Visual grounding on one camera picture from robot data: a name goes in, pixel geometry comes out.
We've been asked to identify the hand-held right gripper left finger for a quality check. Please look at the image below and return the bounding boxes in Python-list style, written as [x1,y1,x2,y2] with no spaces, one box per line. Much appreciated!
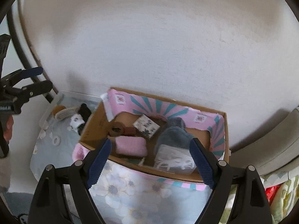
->
[28,138,112,224]

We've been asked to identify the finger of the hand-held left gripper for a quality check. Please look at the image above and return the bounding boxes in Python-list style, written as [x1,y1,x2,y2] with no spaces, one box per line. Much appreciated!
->
[9,81,53,103]
[2,67,44,84]

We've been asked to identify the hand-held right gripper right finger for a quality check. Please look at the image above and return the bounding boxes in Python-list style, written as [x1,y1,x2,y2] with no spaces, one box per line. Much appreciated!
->
[189,138,272,224]

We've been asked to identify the clear bag of white hair ties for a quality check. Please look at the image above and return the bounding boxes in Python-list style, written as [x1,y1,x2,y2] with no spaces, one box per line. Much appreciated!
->
[153,144,197,175]

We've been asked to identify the pink fluffy scrunchie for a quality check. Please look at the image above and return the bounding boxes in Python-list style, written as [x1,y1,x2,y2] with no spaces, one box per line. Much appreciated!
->
[115,136,148,157]

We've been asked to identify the blue-grey fuzzy cloth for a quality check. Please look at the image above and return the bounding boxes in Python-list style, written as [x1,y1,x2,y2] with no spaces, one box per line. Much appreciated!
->
[156,126,192,154]

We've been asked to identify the pink striped cardboard box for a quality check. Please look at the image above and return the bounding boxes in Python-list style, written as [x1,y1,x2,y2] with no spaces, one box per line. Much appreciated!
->
[72,87,232,192]

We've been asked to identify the grey fuzzy sock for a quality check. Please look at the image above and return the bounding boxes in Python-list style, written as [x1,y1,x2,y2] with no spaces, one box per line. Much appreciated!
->
[165,117,187,130]

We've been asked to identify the small floral print box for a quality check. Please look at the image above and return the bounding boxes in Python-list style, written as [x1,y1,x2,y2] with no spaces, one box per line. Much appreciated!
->
[133,114,161,140]

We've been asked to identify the person's left hand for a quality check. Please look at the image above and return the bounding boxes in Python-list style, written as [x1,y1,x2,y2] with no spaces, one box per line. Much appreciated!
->
[3,116,14,145]

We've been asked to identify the black white panda sock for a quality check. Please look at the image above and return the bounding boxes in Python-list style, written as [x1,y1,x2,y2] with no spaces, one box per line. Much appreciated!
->
[70,103,92,131]

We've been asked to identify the red packet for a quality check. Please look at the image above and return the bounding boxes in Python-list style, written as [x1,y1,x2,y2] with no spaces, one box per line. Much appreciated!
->
[264,184,281,206]

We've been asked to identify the green floral cloth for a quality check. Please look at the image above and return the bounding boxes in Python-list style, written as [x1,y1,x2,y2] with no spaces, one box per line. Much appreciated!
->
[220,170,299,224]

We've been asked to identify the curved grey frame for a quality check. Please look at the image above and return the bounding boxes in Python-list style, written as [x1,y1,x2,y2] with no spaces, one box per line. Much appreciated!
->
[7,0,59,103]

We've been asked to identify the brown pompom hair tie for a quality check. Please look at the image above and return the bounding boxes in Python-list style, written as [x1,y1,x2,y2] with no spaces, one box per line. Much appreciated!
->
[52,105,67,119]

